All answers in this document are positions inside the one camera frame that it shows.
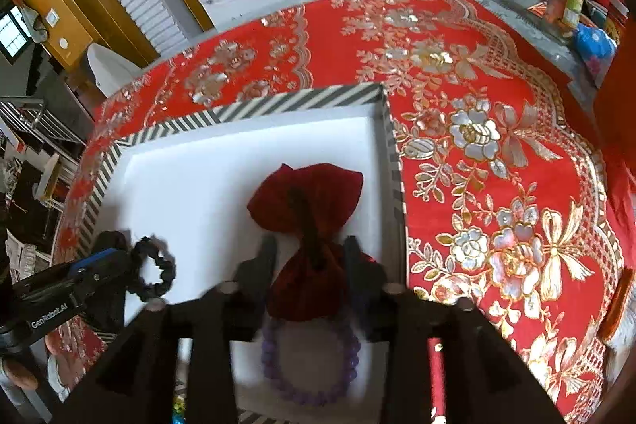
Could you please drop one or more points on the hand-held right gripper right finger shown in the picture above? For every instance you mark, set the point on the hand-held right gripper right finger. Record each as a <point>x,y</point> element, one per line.
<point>354,270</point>

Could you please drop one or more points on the black scrunchie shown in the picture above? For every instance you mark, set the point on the black scrunchie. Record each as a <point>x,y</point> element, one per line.
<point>166,272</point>

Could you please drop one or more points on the metal rack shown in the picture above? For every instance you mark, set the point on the metal rack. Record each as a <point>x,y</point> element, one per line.
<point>30,106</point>

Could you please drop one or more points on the window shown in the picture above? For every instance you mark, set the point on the window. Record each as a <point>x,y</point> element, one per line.
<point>11,31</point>

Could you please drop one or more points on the white appliance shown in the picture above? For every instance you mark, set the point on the white appliance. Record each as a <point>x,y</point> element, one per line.
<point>112,69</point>

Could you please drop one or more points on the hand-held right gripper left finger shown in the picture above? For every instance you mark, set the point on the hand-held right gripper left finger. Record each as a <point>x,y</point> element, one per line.
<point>258,275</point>

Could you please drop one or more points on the striped box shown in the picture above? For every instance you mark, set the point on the striped box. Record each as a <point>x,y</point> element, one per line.
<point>198,180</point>

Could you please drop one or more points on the blue plastic bag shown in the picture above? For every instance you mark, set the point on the blue plastic bag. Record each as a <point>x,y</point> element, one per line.
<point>594,44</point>

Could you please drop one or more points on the person's left hand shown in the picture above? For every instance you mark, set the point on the person's left hand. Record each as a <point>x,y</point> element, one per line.
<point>17,377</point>

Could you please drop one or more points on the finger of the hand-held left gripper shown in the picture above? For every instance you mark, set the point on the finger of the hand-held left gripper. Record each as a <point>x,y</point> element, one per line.
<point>107,300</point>
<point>107,257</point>

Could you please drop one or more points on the red floral tablecloth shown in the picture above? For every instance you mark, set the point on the red floral tablecloth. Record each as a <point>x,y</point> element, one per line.
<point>447,56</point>

